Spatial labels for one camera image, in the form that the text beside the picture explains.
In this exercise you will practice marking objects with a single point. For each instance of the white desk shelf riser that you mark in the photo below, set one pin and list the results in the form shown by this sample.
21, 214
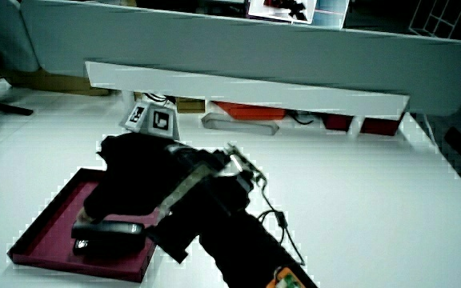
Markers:
234, 86

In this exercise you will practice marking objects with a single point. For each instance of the grey flat case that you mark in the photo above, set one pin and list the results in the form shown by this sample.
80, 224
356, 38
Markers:
238, 125

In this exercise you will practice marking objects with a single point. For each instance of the grey side partition panel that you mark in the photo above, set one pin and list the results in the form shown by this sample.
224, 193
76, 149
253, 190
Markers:
2, 32

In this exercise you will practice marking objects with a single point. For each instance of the orange wrist device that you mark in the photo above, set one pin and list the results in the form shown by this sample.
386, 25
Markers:
286, 280

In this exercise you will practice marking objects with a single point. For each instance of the yellow box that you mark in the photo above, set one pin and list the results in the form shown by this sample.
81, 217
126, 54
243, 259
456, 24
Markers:
190, 105

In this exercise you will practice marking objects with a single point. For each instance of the black stand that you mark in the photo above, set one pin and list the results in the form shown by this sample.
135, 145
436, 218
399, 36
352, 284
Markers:
2, 107

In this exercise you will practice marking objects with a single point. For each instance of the orange box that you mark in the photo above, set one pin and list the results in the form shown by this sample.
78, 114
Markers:
250, 110

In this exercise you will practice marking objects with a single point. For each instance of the white framed picture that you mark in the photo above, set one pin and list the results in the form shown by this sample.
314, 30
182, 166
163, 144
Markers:
282, 10

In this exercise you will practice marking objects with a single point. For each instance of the light blue paper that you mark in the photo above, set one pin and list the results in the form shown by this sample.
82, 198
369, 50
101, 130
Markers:
332, 14

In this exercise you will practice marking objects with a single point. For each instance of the wide dark red box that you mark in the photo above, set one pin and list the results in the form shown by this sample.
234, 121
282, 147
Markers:
380, 126

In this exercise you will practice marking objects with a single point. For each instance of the grey desk partition panel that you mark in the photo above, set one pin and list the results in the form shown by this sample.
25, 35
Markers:
254, 44

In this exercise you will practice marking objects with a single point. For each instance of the dark red plate tray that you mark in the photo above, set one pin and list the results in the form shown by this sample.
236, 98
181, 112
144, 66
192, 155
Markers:
50, 240

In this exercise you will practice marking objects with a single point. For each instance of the black stapler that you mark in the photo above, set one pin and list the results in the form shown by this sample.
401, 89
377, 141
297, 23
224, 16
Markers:
106, 232

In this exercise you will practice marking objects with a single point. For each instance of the person's right forearm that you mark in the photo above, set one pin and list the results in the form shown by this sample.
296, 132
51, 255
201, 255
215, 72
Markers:
246, 248

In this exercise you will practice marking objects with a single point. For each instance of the brown cardboard box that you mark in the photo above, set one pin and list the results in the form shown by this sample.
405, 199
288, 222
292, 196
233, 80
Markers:
50, 82

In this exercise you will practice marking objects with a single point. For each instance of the small dark red box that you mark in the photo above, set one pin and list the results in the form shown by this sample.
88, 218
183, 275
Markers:
336, 122

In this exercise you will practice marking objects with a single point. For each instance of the person's right hand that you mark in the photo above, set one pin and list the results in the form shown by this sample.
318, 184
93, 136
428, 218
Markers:
134, 180

